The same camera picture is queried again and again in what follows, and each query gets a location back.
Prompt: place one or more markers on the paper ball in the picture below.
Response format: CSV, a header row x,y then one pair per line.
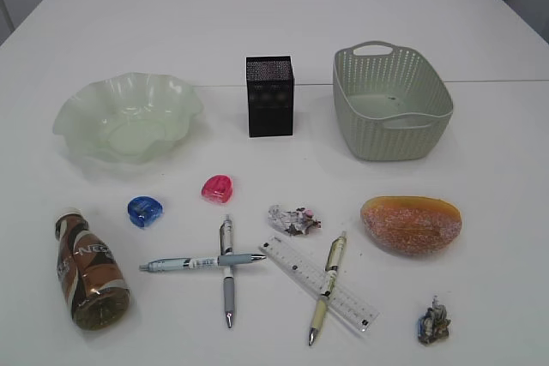
x,y
298,222
434,324

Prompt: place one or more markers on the sugared bread roll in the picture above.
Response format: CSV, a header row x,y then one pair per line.
x,y
411,225

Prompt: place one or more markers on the brown coffee bottle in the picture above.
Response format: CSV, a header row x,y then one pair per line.
x,y
94,289

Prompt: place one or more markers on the pink pencil sharpener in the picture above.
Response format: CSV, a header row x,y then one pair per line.
x,y
218,189

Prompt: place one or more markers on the black mesh pen holder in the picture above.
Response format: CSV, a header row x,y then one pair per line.
x,y
270,94

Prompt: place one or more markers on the grey pen lying vertical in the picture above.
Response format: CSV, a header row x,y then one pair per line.
x,y
228,281

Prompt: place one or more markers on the beige patterned pen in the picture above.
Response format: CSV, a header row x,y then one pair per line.
x,y
331,269

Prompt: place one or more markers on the grey-green plastic basket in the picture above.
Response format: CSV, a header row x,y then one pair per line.
x,y
389,106

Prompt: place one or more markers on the blue pencil sharpener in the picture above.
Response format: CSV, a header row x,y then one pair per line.
x,y
144,210

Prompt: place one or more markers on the grey pen lying horizontal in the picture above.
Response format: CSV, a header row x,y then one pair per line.
x,y
191,263

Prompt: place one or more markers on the pale green wavy plate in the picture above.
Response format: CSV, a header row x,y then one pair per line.
x,y
129,118

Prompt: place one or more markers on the clear plastic ruler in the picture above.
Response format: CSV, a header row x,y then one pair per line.
x,y
358,314

